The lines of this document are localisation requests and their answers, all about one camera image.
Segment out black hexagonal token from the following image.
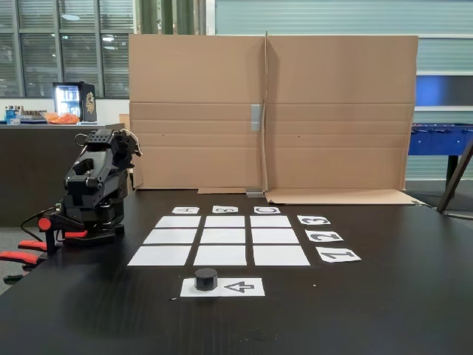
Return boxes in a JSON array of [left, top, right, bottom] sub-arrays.
[[194, 268, 218, 291]]

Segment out white paper grid square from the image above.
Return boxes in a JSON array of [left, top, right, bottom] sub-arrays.
[[251, 228, 300, 245], [193, 245, 248, 266], [250, 215, 293, 228], [127, 246, 192, 266], [200, 228, 246, 245], [143, 229, 198, 245], [204, 215, 246, 228], [154, 215, 202, 229], [253, 245, 311, 266]]

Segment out black mini fridge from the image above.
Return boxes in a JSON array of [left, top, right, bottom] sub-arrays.
[[52, 81, 98, 123]]

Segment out orange snack bag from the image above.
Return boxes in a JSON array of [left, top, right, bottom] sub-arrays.
[[40, 112, 81, 125]]

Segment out black clamp with orange knob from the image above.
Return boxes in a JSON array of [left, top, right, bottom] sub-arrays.
[[36, 211, 89, 256]]

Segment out dark counter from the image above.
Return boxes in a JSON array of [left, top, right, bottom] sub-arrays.
[[0, 124, 134, 227]]

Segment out white paper sheet with arrow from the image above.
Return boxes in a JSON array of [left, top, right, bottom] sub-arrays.
[[180, 277, 266, 298]]

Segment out paper sheet with number 3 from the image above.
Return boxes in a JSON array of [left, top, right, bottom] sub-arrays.
[[296, 214, 332, 226]]

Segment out paper sheet with number 2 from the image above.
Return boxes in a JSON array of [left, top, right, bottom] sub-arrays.
[[304, 230, 344, 243]]

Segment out brown cardboard panel with flap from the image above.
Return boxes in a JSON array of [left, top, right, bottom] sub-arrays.
[[264, 31, 426, 206]]

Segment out paper sheet with number 1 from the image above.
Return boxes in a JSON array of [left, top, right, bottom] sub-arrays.
[[316, 248, 362, 263]]

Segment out blue foosball table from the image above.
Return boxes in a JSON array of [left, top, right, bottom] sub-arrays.
[[408, 123, 473, 189]]

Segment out red white servo cable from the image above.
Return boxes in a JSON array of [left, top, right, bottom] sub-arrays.
[[123, 128, 144, 158]]

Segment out black power cable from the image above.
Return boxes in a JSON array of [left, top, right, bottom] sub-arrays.
[[20, 209, 56, 241]]

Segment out clamp with orange handles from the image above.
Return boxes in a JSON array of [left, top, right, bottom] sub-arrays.
[[0, 239, 49, 284]]

